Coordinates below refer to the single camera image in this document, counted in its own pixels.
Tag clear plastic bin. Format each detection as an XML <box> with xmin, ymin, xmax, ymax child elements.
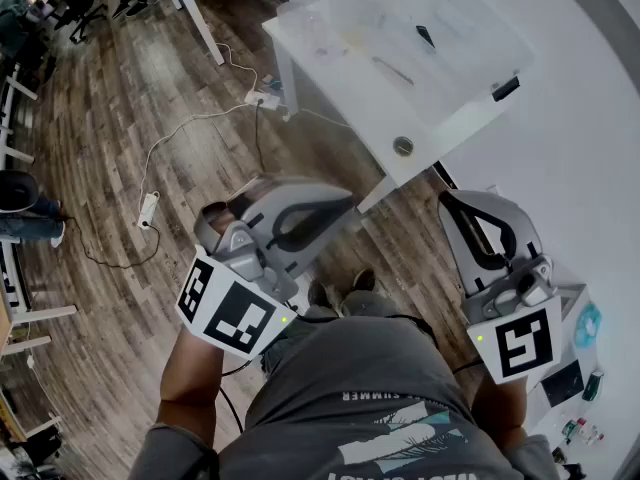
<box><xmin>276</xmin><ymin>0</ymin><xmax>537</xmax><ymax>135</ymax></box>

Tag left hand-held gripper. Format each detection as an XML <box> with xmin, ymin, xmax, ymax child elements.
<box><xmin>175</xmin><ymin>175</ymin><xmax>363</xmax><ymax>360</ymax></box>

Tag black square panel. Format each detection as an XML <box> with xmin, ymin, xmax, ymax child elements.
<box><xmin>540</xmin><ymin>359</ymin><xmax>586</xmax><ymax>409</ymax></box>

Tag person's right forearm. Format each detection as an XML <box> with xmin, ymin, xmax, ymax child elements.
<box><xmin>472</xmin><ymin>370</ymin><xmax>532</xmax><ymax>464</ymax></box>

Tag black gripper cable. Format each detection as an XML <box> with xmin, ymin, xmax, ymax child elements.
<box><xmin>394</xmin><ymin>312</ymin><xmax>484</xmax><ymax>375</ymax></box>
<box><xmin>218</xmin><ymin>357</ymin><xmax>252</xmax><ymax>434</ymax></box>

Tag long white floor cable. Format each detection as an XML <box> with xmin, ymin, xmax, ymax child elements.
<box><xmin>138</xmin><ymin>101</ymin><xmax>251</xmax><ymax>204</ymax></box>

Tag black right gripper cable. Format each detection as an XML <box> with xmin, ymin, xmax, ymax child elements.
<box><xmin>394</xmin><ymin>312</ymin><xmax>484</xmax><ymax>375</ymax></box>

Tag white table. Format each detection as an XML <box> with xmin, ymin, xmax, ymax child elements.
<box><xmin>262</xmin><ymin>0</ymin><xmax>522</xmax><ymax>214</ymax></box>

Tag white desk frame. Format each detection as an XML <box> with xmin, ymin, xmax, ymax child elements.
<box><xmin>0</xmin><ymin>304</ymin><xmax>79</xmax><ymax>360</ymax></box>

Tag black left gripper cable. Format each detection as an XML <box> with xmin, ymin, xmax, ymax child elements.
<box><xmin>218</xmin><ymin>357</ymin><xmax>252</xmax><ymax>434</ymax></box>

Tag person's gray printed shirt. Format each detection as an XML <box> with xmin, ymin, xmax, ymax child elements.
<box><xmin>128</xmin><ymin>312</ymin><xmax>561</xmax><ymax>480</ymax></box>

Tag light blue topped table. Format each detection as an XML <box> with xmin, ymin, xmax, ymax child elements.
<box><xmin>154</xmin><ymin>0</ymin><xmax>251</xmax><ymax>67</ymax></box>

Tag person's left forearm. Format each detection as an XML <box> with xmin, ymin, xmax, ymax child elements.
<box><xmin>158</xmin><ymin>325</ymin><xmax>226</xmax><ymax>452</ymax></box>

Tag person's gray trousers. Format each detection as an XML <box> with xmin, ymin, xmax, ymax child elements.
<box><xmin>259</xmin><ymin>287</ymin><xmax>441</xmax><ymax>375</ymax></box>

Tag green can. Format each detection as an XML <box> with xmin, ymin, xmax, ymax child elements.
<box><xmin>582</xmin><ymin>370</ymin><xmax>605</xmax><ymax>403</ymax></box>

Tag black office chair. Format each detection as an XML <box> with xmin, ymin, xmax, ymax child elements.
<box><xmin>52</xmin><ymin>0</ymin><xmax>109</xmax><ymax>45</ymax></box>

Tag black looped floor cable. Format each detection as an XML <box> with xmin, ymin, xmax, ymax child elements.
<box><xmin>63</xmin><ymin>215</ymin><xmax>162</xmax><ymax>270</ymax></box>

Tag curly white cable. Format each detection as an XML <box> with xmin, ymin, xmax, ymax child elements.
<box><xmin>215</xmin><ymin>41</ymin><xmax>261</xmax><ymax>94</ymax></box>

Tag person's left hand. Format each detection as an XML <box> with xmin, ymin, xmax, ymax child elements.
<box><xmin>202</xmin><ymin>201</ymin><xmax>241</xmax><ymax>229</ymax></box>

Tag person's dark shoe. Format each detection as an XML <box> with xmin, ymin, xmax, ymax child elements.
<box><xmin>349</xmin><ymin>267</ymin><xmax>377</xmax><ymax>294</ymax></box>
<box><xmin>307</xmin><ymin>280</ymin><xmax>344</xmax><ymax>315</ymax></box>

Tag teal round object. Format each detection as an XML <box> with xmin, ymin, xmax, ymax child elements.
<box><xmin>573</xmin><ymin>301</ymin><xmax>603</xmax><ymax>350</ymax></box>

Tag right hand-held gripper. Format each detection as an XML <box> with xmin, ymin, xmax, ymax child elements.
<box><xmin>438</xmin><ymin>189</ymin><xmax>564</xmax><ymax>385</ymax></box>

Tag gray pen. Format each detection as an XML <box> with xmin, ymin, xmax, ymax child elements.
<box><xmin>372</xmin><ymin>56</ymin><xmax>416</xmax><ymax>87</ymax></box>

